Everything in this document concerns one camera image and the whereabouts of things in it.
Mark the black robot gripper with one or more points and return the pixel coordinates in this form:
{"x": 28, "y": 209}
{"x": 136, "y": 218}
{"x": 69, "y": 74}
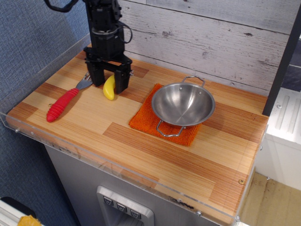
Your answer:
{"x": 107, "y": 53}

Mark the yellow toy banana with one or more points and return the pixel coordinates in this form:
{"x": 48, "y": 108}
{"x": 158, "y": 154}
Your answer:
{"x": 108, "y": 88}

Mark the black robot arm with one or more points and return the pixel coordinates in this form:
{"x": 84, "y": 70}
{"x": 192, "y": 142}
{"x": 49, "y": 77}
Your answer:
{"x": 104, "y": 15}

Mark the small stainless steel wok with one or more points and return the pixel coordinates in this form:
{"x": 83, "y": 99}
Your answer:
{"x": 182, "y": 105}

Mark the orange knitted cloth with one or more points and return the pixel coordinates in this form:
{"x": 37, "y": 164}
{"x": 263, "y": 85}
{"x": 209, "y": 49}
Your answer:
{"x": 146, "y": 120}

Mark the grey toy fridge cabinet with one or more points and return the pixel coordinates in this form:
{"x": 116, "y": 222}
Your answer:
{"x": 80, "y": 181}

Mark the clear acrylic table guard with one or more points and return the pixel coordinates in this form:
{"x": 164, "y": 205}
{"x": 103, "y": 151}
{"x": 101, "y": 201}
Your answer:
{"x": 208, "y": 178}

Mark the silver dispenser button panel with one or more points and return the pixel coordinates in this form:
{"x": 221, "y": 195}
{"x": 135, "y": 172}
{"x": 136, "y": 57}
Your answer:
{"x": 118, "y": 210}

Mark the red handled metal fork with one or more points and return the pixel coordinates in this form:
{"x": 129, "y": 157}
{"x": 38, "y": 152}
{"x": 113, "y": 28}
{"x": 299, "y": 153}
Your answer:
{"x": 59, "y": 106}

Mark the right black vertical post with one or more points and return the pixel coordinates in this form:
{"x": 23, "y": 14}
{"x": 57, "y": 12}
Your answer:
{"x": 284, "y": 63}

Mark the white aluminium frame right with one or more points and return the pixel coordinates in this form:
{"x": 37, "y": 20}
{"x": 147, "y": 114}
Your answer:
{"x": 279, "y": 157}

